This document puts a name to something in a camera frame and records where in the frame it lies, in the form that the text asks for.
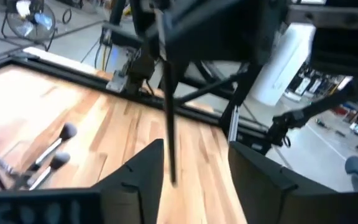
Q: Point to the small round-head makeup brush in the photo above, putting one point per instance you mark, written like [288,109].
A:
[170,124]

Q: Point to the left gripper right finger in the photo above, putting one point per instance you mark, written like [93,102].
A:
[275,202]

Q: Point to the white cylindrical column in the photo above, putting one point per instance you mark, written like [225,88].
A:
[281,62]

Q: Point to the medium fluffy makeup brush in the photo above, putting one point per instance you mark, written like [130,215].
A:
[59,160]

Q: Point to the clear acrylic brush organizer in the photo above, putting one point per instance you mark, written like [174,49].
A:
[17,177]

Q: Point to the large fluffy makeup brush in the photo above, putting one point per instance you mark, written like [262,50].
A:
[68,131]

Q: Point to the black round floor fan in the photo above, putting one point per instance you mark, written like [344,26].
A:
[31,18]

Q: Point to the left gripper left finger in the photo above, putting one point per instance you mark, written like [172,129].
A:
[129,199]

